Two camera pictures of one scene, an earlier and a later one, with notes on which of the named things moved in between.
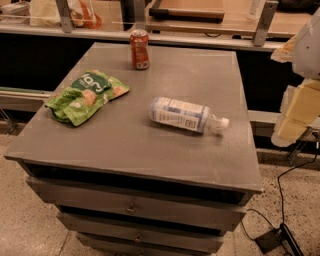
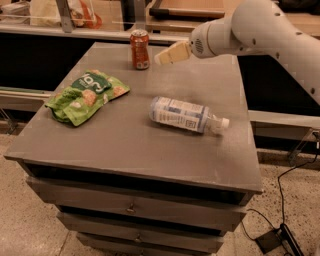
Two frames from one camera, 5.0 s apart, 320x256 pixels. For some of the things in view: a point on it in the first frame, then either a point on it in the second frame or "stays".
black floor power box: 274,239 stays
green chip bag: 79,102 stays
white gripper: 308,50 -> 199,44
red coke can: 139,41 stays
